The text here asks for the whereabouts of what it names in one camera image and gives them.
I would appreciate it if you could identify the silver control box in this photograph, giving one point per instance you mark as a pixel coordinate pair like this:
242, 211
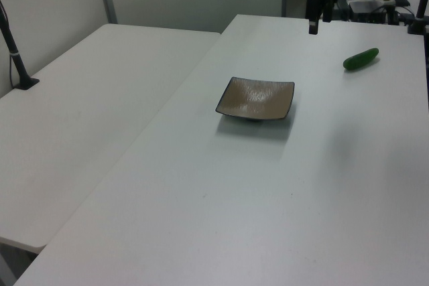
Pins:
365, 8

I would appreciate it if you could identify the black camera stand with tape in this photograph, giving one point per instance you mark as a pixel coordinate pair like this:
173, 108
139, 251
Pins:
15, 58

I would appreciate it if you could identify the black clamped camera stand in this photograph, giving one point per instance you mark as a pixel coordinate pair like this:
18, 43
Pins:
419, 8

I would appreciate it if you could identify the green cucumber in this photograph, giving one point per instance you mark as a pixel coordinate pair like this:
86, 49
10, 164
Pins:
361, 59

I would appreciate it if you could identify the square brown ceramic plate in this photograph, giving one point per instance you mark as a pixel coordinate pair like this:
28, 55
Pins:
256, 98

